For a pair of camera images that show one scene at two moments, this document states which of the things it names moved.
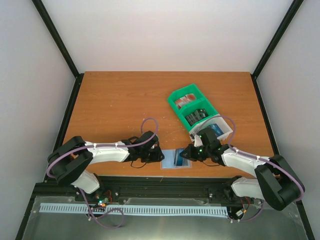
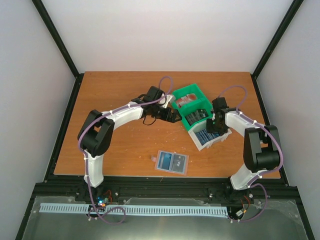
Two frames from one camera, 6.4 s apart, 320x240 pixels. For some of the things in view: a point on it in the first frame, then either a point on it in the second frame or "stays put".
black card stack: x=196 y=116 stays put
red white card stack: x=186 y=98 stays put
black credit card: x=185 y=161 to x=178 y=163
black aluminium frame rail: x=178 y=187 stays put
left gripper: x=157 y=157 to x=166 y=117
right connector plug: x=239 y=213 stays put
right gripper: x=190 y=155 to x=209 y=128
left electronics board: x=100 y=201 stays put
